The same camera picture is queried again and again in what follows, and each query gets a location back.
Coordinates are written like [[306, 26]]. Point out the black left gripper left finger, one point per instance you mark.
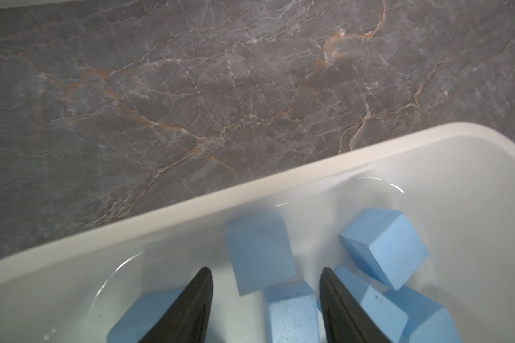
[[187, 318]]

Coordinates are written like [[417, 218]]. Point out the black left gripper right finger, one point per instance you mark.
[[344, 318]]

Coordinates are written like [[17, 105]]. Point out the light blue cube block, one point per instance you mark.
[[142, 316], [291, 313], [384, 245], [389, 318], [260, 251]]

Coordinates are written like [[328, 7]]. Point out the long light blue block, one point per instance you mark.
[[429, 321]]

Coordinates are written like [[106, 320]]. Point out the white plastic tub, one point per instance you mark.
[[450, 188]]

